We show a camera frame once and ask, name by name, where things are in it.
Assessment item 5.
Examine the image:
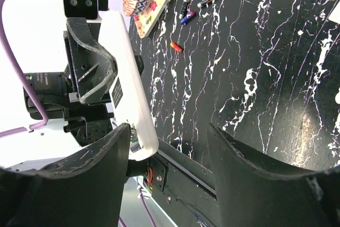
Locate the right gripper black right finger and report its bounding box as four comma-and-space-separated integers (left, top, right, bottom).
207, 124, 339, 226

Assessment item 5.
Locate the white remote control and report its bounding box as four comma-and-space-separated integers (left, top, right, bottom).
99, 11, 159, 161

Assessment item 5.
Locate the red small battery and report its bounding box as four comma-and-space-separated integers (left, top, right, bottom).
170, 42, 183, 53

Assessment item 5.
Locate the aaa battery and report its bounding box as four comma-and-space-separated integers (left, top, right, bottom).
197, 0, 214, 8
178, 0, 188, 19

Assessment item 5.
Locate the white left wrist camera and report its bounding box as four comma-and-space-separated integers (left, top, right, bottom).
63, 0, 109, 20

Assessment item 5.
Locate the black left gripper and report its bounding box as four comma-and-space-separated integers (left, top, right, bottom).
63, 18, 117, 146

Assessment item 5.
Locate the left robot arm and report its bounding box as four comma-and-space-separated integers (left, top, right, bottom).
1, 18, 117, 171

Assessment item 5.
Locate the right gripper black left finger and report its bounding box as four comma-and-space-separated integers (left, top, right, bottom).
1, 123, 131, 226

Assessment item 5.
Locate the purple blue battery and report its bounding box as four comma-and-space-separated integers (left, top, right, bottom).
180, 11, 196, 26

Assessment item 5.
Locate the white battery cover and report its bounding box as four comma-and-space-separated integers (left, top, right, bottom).
328, 3, 340, 24

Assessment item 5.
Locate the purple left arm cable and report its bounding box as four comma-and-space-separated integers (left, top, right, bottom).
0, 0, 157, 227

